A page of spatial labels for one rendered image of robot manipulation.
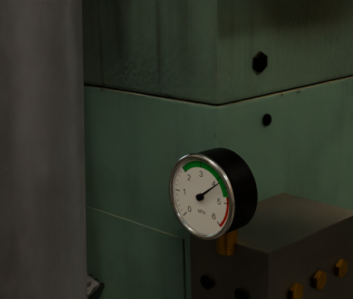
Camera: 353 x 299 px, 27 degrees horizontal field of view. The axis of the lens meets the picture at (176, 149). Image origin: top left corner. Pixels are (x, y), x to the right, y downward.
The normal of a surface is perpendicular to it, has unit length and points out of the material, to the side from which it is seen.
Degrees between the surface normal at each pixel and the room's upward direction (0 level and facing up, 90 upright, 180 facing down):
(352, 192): 90
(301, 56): 90
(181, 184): 90
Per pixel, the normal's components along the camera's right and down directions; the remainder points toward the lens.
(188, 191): -0.71, 0.19
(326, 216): -0.02, -0.97
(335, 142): 0.70, 0.16
